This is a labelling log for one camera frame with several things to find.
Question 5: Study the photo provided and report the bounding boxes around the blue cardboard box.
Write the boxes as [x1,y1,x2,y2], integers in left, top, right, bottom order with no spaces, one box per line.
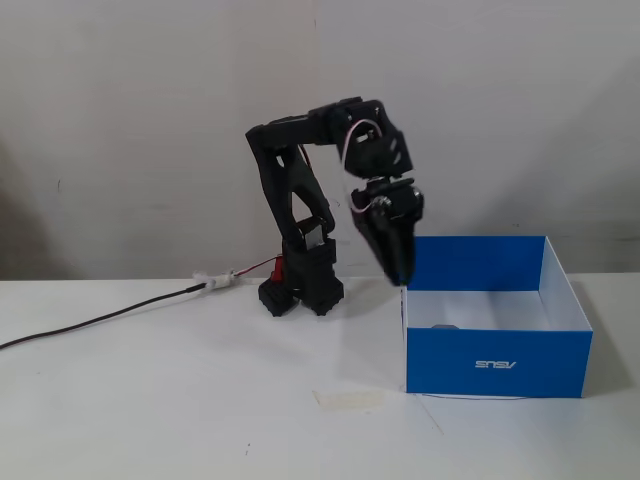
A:
[400,235,595,399]

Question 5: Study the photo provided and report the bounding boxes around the white and red arm wires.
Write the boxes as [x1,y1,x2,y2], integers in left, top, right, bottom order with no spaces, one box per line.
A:
[339,118,387,214]

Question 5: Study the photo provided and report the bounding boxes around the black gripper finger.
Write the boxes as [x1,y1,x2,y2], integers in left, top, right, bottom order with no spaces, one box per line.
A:
[350,209,402,287]
[389,223,420,289]

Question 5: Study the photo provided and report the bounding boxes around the clear tape patch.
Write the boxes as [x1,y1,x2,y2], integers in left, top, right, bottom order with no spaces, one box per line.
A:
[311,389,387,412]

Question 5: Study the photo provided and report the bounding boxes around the white tape cable joint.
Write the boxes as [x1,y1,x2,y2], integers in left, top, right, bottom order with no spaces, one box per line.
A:
[191,269,242,292]

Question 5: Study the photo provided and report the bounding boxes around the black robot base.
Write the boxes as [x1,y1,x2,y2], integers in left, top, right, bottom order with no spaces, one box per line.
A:
[256,238,346,319]

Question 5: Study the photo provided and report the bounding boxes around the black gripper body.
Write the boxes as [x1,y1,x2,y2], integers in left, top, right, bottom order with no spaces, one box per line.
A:
[349,177,426,230]

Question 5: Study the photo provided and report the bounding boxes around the black power cable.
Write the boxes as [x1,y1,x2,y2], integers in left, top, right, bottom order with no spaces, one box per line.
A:
[0,282,207,352]

